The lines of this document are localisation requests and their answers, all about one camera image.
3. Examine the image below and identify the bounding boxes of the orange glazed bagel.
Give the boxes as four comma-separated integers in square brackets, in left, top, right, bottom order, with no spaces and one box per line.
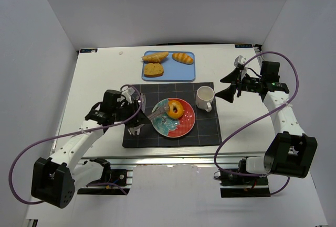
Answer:
[166,100,184,119]

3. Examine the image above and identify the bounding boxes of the red and teal plate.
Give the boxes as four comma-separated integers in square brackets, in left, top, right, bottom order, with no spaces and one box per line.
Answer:
[151,98,196,138]

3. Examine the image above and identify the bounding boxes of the dark grey checked placemat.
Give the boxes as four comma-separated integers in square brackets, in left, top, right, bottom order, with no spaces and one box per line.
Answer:
[122,82,221,148]

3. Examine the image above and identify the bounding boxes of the pink handled knife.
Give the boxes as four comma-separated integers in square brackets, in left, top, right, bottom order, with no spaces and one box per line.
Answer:
[134,124,143,135]

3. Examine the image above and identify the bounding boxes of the blue table label left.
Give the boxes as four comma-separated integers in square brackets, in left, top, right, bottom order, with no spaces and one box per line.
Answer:
[79,48,98,53]

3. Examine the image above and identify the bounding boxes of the blue plastic tray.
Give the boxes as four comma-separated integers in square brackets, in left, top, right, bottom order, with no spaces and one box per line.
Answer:
[141,51,196,82]

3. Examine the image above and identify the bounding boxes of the striped croissant roll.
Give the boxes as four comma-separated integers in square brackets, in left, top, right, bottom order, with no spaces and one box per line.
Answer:
[172,52,194,64]

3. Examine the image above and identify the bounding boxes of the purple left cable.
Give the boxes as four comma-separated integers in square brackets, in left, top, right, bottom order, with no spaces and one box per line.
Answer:
[9,84,144,206]

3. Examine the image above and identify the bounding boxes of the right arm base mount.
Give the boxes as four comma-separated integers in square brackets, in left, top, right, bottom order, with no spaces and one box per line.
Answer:
[213,170,270,198]

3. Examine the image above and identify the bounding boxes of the pink handled spoon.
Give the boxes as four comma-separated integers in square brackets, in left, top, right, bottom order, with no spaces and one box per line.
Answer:
[138,93,146,112]

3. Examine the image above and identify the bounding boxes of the brown bread slice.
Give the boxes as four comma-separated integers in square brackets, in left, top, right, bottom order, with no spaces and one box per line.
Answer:
[143,63,164,78]

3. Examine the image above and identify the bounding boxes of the purple cable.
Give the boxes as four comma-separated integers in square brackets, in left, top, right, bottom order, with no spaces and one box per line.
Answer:
[213,51,299,196]
[9,84,144,206]

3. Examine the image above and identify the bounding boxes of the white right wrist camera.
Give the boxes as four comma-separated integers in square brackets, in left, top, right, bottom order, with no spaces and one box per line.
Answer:
[234,55,247,68]

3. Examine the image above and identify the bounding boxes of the white ceramic mug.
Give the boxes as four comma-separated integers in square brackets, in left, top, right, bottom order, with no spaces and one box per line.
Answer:
[196,86,215,112]

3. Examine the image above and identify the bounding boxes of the metal tongs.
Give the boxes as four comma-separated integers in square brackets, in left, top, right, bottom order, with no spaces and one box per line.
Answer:
[134,104,169,126]

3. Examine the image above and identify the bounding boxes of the blue table label right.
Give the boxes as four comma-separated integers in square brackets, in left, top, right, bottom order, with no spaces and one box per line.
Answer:
[234,44,254,49]

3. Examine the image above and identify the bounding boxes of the blue table label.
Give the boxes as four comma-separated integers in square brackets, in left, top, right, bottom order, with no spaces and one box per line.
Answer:
[234,44,254,49]
[79,48,98,53]

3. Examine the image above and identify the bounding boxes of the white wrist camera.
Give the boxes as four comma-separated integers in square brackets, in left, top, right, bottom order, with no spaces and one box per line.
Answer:
[120,86,134,103]
[234,55,247,68]

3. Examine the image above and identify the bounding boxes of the long crusty bread loaf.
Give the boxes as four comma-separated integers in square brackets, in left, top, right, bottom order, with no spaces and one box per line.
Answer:
[141,51,169,63]

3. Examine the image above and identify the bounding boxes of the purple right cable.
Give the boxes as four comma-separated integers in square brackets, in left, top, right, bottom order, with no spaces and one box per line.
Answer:
[213,51,299,196]

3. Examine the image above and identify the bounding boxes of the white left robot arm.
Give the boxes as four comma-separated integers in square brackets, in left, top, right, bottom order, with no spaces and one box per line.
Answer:
[31,87,151,209]

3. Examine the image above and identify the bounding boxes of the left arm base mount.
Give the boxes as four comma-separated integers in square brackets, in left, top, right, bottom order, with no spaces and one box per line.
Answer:
[77,158,133,196]

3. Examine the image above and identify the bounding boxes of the aluminium table frame rail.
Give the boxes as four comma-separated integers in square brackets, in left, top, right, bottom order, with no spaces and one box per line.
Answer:
[48,150,266,171]

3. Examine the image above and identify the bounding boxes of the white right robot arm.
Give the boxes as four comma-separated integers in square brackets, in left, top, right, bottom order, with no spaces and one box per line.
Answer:
[215,56,317,178]

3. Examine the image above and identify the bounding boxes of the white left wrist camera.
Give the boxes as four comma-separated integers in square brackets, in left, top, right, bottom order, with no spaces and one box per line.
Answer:
[120,86,134,103]

